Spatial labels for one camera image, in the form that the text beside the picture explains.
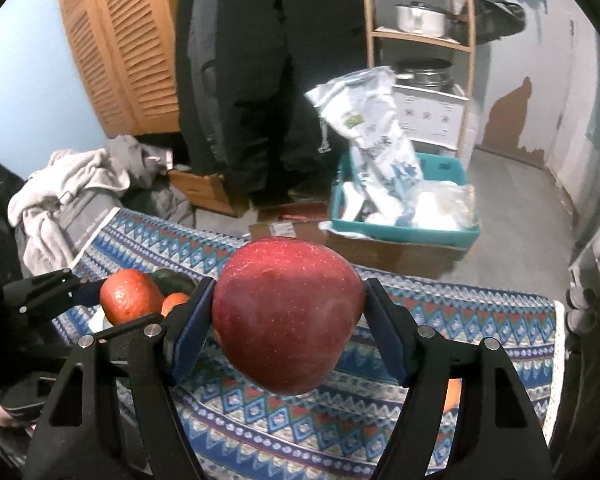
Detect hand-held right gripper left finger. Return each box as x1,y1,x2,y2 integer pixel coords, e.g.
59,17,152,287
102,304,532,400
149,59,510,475
24,276,217,480

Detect orange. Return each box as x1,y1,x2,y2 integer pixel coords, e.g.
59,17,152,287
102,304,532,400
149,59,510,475
100,269,165,326
160,292,191,317
442,379,463,413

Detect cardboard box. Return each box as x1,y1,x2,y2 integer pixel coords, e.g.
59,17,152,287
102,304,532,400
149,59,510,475
325,225,461,278

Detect clear plastic bag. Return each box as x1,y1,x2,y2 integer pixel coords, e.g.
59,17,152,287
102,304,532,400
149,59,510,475
410,180,478,231

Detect white cooking pot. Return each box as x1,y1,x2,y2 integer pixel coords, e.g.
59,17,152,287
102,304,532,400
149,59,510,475
395,1,456,38

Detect white storage basket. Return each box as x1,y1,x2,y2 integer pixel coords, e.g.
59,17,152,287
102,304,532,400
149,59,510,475
392,82,470,150

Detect flattened cardboard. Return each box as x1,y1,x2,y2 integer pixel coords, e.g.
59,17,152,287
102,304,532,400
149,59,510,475
249,202,331,241

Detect grey clothes pile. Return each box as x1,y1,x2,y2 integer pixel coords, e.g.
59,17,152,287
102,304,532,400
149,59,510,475
7,135,196,281

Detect white printed rice bag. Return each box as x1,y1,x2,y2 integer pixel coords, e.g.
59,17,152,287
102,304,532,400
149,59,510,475
305,66,423,223

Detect black hanging coat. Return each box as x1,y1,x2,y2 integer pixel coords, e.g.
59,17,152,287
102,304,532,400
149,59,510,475
174,0,368,208

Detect person's left hand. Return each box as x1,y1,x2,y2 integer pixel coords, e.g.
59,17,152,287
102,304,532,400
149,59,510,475
0,402,37,431

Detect wooden louvre door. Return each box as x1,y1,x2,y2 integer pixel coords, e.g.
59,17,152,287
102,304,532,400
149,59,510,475
55,0,191,136

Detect round metal steamer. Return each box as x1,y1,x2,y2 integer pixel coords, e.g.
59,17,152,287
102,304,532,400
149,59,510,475
394,58,455,92

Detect teal plastic crate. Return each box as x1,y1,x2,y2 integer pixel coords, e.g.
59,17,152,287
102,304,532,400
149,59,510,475
328,152,482,250

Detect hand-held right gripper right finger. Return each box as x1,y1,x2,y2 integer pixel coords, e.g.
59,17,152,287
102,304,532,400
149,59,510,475
362,277,553,480

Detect white plate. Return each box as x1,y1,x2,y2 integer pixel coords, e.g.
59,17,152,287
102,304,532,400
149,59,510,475
87,310,118,333

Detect hanging dark clothes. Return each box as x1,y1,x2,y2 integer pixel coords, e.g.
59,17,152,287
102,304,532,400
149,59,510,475
480,0,548,48

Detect large red apple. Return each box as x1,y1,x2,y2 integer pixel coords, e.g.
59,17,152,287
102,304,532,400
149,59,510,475
212,236,367,396

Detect blue patterned tablecloth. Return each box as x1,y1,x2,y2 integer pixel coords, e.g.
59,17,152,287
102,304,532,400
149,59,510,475
50,207,566,480

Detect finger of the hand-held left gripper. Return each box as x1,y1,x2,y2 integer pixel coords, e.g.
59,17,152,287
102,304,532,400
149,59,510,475
2,269,103,328

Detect wooden shelf rack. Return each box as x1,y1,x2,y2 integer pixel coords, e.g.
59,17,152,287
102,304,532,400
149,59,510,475
357,0,477,158

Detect dark green fruit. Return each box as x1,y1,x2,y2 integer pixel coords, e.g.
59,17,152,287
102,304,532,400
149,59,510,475
152,269,198,298

